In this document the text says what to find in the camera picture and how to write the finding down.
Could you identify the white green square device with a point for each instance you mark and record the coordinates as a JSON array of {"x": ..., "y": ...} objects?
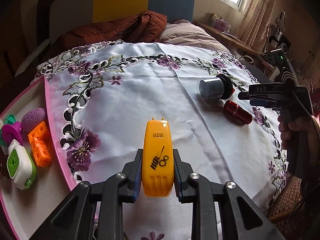
[{"x": 21, "y": 168}]

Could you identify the white floral embroidered tablecloth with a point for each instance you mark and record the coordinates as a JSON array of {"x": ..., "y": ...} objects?
[{"x": 101, "y": 98}]

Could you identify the purple box on shelf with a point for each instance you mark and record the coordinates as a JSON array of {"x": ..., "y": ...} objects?
[{"x": 219, "y": 23}]

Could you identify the magenta plastic cone part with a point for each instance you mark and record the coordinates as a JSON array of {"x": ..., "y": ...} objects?
[{"x": 12, "y": 132}]

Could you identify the rust brown quilted jacket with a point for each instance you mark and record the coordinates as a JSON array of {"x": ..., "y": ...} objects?
[{"x": 144, "y": 27}]

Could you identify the beige curtain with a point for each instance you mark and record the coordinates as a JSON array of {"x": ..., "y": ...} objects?
[{"x": 254, "y": 24}]

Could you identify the pink white tray box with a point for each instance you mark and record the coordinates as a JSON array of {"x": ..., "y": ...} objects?
[{"x": 30, "y": 193}]

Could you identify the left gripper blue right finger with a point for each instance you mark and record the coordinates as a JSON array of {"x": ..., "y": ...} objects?
[{"x": 177, "y": 176}]

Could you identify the yellow plastic device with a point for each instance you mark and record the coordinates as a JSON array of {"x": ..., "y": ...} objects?
[{"x": 157, "y": 159}]

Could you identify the person right hand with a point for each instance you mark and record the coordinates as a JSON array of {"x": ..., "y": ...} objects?
[{"x": 301, "y": 124}]

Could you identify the purple textured oval part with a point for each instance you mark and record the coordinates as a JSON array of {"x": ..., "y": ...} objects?
[{"x": 32, "y": 118}]

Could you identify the red metal cylinder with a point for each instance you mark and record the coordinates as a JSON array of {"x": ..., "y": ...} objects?
[{"x": 237, "y": 113}]

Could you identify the green plastic spool part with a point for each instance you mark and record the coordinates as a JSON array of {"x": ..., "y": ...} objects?
[{"x": 10, "y": 119}]

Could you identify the beige pink duvet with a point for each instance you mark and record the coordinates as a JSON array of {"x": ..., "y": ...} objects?
[{"x": 183, "y": 33}]

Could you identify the wooden side shelf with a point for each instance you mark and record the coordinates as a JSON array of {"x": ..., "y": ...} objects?
[{"x": 229, "y": 41}]

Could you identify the grey black cylinder part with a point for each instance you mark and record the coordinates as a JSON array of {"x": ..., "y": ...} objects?
[{"x": 219, "y": 87}]

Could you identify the orange plastic block part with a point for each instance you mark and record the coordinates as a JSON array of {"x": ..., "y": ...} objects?
[{"x": 37, "y": 138}]

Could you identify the grey yellow blue headboard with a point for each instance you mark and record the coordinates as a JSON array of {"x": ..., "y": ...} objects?
[{"x": 66, "y": 15}]

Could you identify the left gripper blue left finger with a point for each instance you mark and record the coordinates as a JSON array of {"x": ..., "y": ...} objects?
[{"x": 137, "y": 174}]

